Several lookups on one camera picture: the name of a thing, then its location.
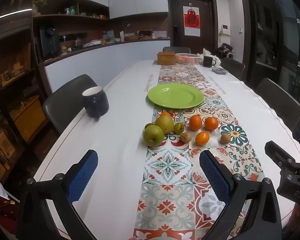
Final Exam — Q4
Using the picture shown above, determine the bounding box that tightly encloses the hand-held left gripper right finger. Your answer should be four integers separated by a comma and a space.
199, 149, 283, 240

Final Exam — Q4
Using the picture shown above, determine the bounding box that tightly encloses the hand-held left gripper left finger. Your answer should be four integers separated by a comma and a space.
16, 149, 99, 240

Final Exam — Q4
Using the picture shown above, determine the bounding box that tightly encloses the yellow-green apple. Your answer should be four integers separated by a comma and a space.
155, 115, 175, 134

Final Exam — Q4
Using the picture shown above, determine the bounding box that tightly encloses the large green apple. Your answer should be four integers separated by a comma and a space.
143, 125, 165, 147

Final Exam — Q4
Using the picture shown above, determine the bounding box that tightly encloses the green plate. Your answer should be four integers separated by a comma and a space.
147, 83, 204, 109

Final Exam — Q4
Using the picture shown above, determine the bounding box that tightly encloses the dark grey chair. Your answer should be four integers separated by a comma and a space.
43, 74, 98, 134
255, 77, 300, 130
221, 57, 246, 80
162, 46, 192, 54

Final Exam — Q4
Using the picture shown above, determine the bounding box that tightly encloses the patterned table runner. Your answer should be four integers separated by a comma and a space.
134, 64, 266, 240

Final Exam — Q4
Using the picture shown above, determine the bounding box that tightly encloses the dark blue mug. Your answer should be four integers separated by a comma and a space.
82, 86, 110, 118

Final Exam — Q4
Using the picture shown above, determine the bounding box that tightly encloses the yellow storage box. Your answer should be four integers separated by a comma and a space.
10, 96, 46, 142

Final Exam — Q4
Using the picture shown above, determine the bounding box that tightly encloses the red bag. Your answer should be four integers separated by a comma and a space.
0, 175, 23, 230

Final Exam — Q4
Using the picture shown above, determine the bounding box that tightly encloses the dark green mug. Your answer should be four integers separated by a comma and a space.
203, 56, 217, 68

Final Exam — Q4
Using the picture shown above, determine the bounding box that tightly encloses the dark bag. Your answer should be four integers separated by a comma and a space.
217, 43, 234, 55

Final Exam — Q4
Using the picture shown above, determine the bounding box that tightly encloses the white plastic bag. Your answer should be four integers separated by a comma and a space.
197, 48, 223, 67

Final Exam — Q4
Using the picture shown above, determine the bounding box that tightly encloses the wicker box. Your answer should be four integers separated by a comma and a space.
157, 51, 176, 65

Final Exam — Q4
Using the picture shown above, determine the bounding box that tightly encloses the black water dispenser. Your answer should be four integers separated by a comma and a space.
38, 25, 60, 58

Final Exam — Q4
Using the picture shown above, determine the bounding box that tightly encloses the red and white door poster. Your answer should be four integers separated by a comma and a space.
183, 4, 201, 36

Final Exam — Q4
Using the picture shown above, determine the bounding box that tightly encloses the dark brown door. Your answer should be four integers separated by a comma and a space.
167, 0, 217, 55

